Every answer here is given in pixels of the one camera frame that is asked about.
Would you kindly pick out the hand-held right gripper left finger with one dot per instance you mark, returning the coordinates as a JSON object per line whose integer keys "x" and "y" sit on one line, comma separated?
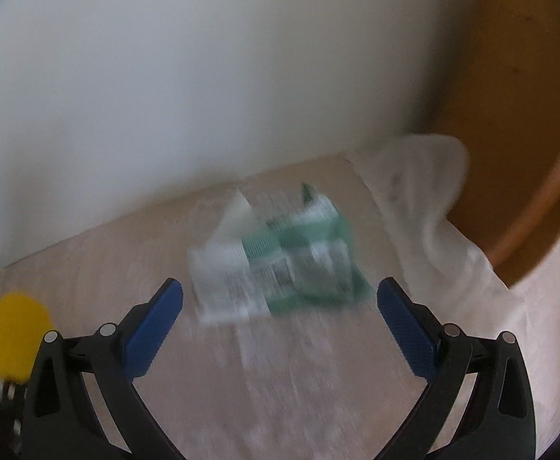
{"x": 153, "y": 328}

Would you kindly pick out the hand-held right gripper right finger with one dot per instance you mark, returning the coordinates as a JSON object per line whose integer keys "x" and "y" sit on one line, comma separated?
{"x": 407, "y": 330}

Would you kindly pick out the green white wrapper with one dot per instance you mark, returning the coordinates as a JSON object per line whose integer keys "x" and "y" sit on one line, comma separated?
{"x": 280, "y": 254}

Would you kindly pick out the white lace tablecloth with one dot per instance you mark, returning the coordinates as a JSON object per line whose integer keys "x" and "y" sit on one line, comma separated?
{"x": 308, "y": 373}

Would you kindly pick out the plain yellow object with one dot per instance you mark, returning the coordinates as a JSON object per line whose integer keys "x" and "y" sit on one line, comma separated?
{"x": 14, "y": 340}

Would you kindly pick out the bed with pink sheet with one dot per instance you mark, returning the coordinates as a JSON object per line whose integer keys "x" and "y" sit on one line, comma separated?
{"x": 557, "y": 326}

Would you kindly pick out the brown wooden headboard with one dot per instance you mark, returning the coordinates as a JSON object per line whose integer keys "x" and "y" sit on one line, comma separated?
{"x": 510, "y": 105}

